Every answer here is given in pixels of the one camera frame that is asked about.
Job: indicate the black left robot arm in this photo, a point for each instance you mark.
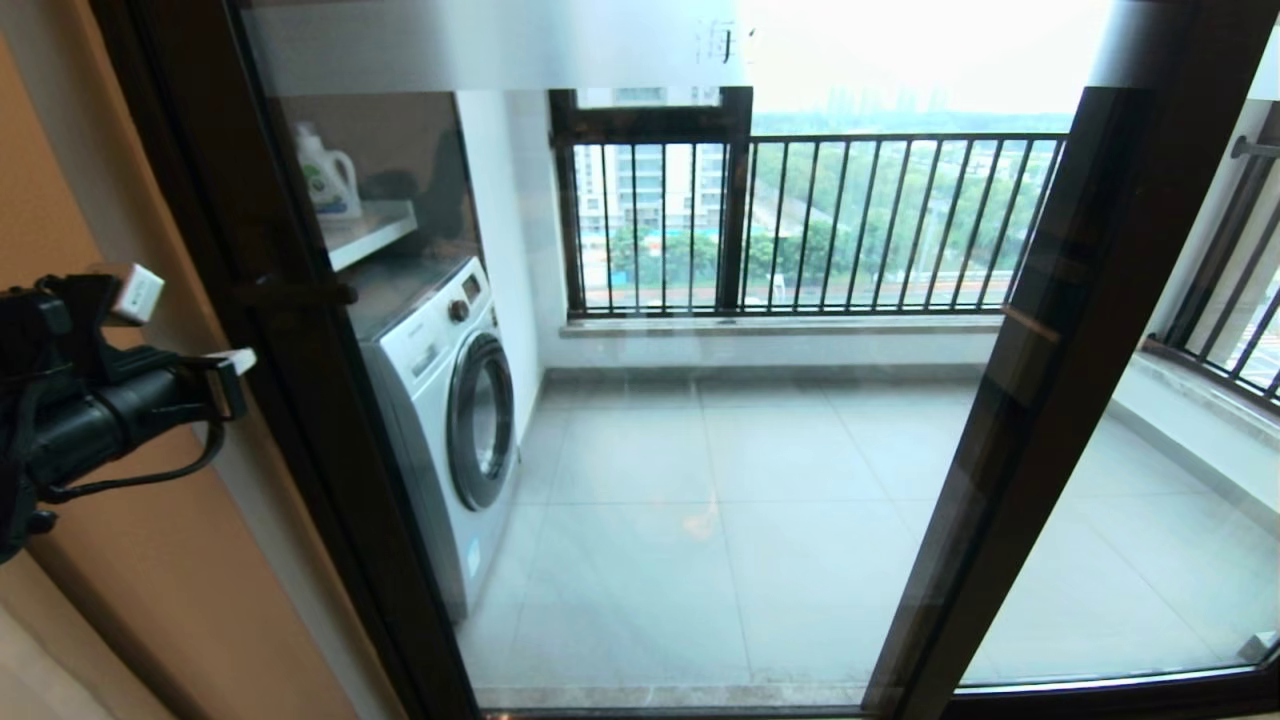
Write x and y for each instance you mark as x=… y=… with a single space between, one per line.
x=12 y=520

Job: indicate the black balcony railing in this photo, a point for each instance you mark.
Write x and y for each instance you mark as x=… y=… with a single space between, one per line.
x=900 y=139

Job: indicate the silver front-load washing machine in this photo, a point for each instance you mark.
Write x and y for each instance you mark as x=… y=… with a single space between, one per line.
x=440 y=450

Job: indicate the grey stone side sill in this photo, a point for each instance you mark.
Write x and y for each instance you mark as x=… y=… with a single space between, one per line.
x=1200 y=410

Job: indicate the dark framed sliding glass door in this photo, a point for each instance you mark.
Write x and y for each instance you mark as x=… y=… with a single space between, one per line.
x=345 y=500

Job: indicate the dark outer door frame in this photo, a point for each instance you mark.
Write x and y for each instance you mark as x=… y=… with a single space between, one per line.
x=140 y=100

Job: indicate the dark balcony window frame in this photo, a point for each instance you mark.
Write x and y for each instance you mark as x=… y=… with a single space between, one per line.
x=735 y=220

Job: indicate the grey stone balcony sill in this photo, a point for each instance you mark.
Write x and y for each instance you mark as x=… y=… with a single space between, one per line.
x=800 y=327

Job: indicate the white shelf board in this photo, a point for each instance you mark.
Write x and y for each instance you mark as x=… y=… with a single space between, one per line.
x=370 y=235

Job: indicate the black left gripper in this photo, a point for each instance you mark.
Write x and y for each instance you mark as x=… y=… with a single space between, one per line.
x=110 y=410

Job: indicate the white detergent bottle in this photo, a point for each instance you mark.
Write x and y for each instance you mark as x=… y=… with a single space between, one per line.
x=328 y=185

